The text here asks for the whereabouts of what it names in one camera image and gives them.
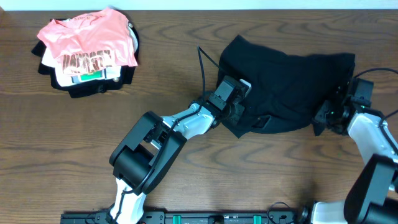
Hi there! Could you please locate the black garment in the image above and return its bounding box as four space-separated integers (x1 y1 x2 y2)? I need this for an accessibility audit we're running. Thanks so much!
218 35 356 138

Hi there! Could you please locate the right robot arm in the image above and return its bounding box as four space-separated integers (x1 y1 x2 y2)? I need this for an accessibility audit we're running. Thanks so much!
310 78 397 223

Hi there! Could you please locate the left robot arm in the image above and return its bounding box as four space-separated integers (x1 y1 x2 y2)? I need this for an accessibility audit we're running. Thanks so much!
109 76 251 223

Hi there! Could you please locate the white folded t-shirt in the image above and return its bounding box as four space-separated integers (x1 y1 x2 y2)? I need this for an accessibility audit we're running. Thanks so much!
41 24 139 88

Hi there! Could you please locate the right black cable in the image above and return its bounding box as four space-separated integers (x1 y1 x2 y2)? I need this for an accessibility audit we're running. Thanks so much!
354 67 398 150

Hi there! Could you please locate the black cable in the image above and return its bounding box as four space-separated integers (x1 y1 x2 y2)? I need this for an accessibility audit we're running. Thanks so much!
114 45 221 224
354 67 398 150

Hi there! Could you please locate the left black cable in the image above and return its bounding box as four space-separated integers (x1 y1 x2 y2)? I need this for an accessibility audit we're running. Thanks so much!
114 45 221 224

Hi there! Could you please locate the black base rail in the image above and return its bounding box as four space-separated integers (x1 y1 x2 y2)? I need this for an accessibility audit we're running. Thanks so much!
60 210 309 224

